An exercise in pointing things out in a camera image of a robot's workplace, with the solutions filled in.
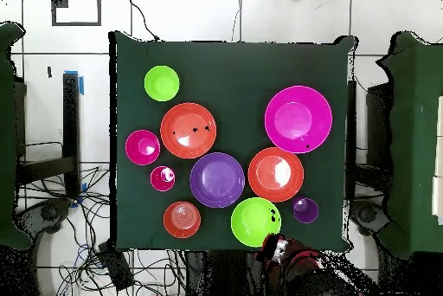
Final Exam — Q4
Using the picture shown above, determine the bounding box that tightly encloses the purple bowl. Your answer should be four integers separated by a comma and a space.
189, 151, 246, 209

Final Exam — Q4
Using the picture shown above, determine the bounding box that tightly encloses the large orange bowl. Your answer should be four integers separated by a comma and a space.
159, 102, 218, 160
247, 146, 305, 203

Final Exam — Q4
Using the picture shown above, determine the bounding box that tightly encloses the dark green tablecloth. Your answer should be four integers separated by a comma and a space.
109, 30, 357, 254

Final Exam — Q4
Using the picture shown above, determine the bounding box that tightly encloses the red cup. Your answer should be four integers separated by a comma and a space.
149, 165, 177, 193

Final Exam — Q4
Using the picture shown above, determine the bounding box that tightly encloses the large green bowl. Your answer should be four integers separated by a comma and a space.
230, 196, 282, 248

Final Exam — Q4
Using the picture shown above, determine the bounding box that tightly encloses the large pink bowl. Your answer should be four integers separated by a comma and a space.
264, 85, 334, 155

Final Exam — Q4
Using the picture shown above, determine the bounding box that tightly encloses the small orange bowl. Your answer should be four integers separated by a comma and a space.
163, 201, 202, 240

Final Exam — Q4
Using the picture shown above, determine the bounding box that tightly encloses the small red bowl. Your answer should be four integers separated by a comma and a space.
125, 129, 162, 166

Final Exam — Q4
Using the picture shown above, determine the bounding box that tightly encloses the small green bowl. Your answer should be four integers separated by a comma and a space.
144, 64, 181, 102

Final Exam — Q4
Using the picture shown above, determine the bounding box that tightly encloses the purple cup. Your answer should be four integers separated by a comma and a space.
291, 196, 320, 225

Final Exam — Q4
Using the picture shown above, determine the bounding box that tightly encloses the black metal stand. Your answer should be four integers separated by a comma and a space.
15, 73, 81, 200
345, 79, 394, 203

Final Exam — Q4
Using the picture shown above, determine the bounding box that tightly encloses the blue tape strip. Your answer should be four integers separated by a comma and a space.
64, 69, 85, 96
70, 182, 88, 209

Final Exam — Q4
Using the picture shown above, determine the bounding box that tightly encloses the black power box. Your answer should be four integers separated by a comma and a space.
96, 241, 135, 292

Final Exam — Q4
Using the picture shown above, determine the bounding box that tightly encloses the black tape square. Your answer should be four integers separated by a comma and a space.
50, 0, 103, 28

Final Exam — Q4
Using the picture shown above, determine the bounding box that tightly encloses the green cloth covered table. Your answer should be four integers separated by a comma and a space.
0, 21, 33, 251
376, 30, 443, 259

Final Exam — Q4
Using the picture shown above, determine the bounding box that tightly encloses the tangle of floor cables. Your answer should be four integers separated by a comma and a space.
16, 165, 188, 296

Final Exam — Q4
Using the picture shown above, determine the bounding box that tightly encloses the gray pedestal leg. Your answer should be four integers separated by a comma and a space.
13, 197, 74, 241
349, 200, 392, 236

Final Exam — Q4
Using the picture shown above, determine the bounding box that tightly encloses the black floor cable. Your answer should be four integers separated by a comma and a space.
124, 0, 163, 42

